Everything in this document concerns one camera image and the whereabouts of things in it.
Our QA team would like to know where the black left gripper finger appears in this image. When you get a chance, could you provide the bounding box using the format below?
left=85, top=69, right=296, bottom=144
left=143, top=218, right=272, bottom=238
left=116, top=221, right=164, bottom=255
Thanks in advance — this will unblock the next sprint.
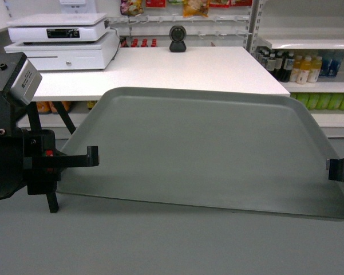
left=31, top=146, right=99, bottom=169

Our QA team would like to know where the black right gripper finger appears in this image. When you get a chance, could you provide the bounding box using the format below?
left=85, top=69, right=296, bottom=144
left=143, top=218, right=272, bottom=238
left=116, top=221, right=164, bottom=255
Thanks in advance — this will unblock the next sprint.
left=326, top=158, right=344, bottom=182

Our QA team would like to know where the yellow snack bag hanging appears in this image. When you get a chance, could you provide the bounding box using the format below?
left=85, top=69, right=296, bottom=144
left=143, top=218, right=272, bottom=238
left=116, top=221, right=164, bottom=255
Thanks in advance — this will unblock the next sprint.
left=183, top=0, right=210, bottom=17

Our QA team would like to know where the white checkout counter table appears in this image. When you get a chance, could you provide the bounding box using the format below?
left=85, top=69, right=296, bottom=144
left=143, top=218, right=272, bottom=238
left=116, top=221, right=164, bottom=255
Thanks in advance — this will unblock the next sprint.
left=33, top=46, right=290, bottom=101

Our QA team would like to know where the white checkout scale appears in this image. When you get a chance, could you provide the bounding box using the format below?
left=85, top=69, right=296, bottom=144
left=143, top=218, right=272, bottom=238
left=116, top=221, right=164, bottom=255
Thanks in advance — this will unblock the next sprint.
left=7, top=13, right=109, bottom=43

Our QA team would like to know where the grey rectangular serving tray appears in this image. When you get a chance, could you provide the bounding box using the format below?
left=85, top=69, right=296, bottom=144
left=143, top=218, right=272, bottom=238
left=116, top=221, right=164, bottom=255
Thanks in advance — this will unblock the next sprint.
left=58, top=87, right=344, bottom=220

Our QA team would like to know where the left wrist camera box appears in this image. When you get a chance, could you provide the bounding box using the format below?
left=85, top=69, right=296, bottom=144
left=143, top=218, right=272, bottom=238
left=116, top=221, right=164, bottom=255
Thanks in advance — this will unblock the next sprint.
left=0, top=52, right=42, bottom=105

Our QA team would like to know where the black round barcode scanner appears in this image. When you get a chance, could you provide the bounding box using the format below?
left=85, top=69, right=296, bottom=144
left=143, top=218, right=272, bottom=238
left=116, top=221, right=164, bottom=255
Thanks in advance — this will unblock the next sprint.
left=169, top=25, right=187, bottom=53

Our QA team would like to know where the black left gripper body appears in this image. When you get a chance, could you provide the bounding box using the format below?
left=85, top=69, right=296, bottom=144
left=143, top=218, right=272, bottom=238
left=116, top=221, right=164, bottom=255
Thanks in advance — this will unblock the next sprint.
left=0, top=129, right=59, bottom=200

